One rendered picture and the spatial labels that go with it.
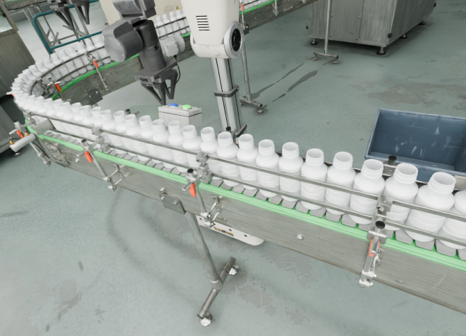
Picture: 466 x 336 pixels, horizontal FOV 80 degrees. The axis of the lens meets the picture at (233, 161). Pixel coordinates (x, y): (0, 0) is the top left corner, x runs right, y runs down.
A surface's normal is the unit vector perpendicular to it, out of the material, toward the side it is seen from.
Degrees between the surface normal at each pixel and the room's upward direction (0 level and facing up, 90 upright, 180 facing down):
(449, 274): 90
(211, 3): 90
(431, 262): 90
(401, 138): 90
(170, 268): 0
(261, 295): 0
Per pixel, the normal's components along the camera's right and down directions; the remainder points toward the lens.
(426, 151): -0.47, 0.62
